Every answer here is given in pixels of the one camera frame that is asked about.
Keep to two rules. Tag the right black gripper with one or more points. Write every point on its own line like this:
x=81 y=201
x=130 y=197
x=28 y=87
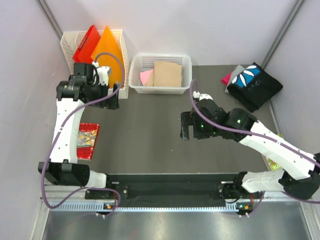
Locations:
x=188 y=118

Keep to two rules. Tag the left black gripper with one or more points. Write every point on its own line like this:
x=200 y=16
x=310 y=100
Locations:
x=110 y=102

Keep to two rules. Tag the beige t shirt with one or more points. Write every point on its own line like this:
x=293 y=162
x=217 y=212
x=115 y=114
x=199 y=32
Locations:
x=166 y=74

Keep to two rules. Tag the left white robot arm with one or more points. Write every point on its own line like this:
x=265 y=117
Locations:
x=89 y=83

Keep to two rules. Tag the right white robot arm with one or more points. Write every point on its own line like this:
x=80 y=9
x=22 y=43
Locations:
x=299 y=172

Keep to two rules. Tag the red clip file folder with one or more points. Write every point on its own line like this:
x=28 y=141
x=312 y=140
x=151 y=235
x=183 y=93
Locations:
x=85 y=49

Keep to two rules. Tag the red illustrated book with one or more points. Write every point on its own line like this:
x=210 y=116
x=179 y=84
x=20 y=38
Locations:
x=86 y=140

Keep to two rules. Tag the orange clip file folder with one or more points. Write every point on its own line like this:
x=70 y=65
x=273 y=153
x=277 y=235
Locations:
x=108 y=44

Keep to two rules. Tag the magenta folded t shirt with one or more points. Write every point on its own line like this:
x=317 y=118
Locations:
x=225 y=80

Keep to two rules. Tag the white perforated plastic basket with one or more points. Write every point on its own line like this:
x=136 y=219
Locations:
x=145 y=61

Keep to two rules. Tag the pink t shirt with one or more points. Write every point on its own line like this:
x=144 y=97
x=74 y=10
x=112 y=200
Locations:
x=145 y=76

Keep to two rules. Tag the grey folded t shirt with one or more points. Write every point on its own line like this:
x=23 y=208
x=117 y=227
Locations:
x=238 y=69

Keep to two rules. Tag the green treehouse book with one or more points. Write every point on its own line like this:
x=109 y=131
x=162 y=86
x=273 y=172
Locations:
x=271 y=165

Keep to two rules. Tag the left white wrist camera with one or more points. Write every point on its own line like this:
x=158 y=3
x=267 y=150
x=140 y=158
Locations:
x=100 y=74

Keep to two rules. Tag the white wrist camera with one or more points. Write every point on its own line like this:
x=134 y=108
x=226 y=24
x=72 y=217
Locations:
x=100 y=74
x=197 y=96

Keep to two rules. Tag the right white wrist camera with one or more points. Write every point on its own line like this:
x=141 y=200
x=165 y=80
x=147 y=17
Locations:
x=197 y=96

